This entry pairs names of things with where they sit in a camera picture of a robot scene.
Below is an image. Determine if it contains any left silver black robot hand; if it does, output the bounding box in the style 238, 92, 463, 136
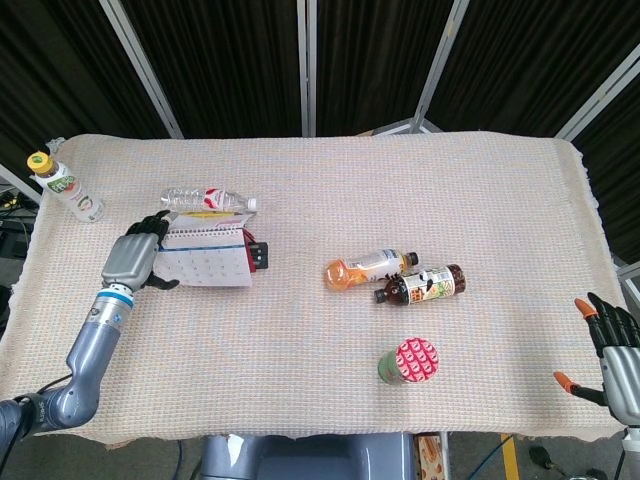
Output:
101, 209, 180, 295

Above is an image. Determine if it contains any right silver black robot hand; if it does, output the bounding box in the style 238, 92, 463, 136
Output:
553, 292, 640, 427

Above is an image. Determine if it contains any spiral desk calendar red base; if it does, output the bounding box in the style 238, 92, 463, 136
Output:
154, 209, 259, 290

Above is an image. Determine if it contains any white label bottle yellow cap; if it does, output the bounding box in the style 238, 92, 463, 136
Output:
26, 151, 107, 224

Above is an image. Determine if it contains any clear water bottle white cap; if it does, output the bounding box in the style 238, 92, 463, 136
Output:
159, 186, 259, 213

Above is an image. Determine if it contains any black red small device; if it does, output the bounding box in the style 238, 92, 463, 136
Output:
246, 240, 272, 272

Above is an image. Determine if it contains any dark pleated curtain panel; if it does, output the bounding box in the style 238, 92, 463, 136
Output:
574, 87, 640, 264
0, 0, 172, 201
424, 0, 640, 137
314, 0, 457, 136
119, 0, 307, 139

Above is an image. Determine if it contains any beige woven tablecloth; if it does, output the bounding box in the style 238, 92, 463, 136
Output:
0, 132, 627, 446

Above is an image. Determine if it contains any green Pringles can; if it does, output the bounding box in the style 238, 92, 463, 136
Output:
377, 337, 442, 387

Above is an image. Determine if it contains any dark tea bottle black cap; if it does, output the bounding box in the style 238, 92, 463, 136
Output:
373, 263, 469, 307

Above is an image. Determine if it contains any orange printed cardboard box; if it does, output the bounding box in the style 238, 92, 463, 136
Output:
416, 434, 444, 480

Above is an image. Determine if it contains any orange juice bottle black cap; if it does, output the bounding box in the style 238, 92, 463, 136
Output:
325, 248, 420, 293

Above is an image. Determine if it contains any grey robot torso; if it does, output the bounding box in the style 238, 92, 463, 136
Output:
199, 432, 416, 480

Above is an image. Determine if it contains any silver metal frame bar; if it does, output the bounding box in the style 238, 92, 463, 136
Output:
615, 259, 640, 306
0, 162, 44, 204

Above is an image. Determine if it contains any white partition frame post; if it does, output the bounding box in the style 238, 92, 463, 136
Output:
553, 42, 640, 142
294, 0, 320, 137
372, 0, 472, 136
98, 0, 185, 140

